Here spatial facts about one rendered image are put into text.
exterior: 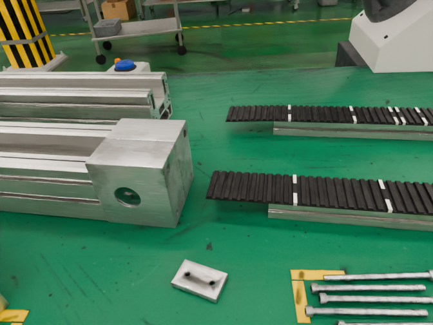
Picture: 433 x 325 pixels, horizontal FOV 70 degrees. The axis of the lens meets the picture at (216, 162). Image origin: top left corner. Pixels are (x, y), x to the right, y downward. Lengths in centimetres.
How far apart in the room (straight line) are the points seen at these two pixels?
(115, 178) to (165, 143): 7
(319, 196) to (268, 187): 6
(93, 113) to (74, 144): 13
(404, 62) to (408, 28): 7
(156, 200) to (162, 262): 7
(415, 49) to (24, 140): 76
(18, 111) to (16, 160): 24
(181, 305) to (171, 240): 8
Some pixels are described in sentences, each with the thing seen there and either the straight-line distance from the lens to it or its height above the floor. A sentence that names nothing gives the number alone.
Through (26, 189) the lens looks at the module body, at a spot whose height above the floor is 83.
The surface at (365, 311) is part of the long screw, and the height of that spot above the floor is 79.
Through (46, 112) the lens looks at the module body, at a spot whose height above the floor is 83.
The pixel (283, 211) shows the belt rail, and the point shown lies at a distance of 39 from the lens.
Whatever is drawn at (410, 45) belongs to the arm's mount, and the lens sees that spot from 82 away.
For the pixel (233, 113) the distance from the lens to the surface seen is 55.
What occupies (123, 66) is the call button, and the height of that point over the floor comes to 85.
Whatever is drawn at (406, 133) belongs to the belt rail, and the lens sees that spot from 57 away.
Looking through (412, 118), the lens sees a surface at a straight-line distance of 57.
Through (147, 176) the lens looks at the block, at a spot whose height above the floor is 86.
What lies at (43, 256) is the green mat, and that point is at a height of 78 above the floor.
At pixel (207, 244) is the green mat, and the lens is 37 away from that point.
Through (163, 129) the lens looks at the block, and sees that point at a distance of 39.
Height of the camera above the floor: 107
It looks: 37 degrees down
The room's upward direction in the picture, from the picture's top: 5 degrees counter-clockwise
